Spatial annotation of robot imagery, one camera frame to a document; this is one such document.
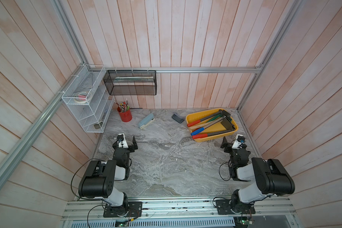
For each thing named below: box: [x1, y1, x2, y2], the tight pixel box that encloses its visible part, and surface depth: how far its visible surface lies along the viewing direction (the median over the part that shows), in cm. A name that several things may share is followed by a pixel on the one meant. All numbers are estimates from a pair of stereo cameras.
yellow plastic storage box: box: [185, 108, 239, 143], surface depth 106 cm
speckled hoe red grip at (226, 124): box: [192, 117, 236, 140], surface depth 105 cm
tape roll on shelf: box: [73, 91, 90, 104], surface depth 75 cm
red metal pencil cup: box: [117, 105, 133, 123], surface depth 110 cm
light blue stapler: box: [137, 113, 156, 130], surface depth 110 cm
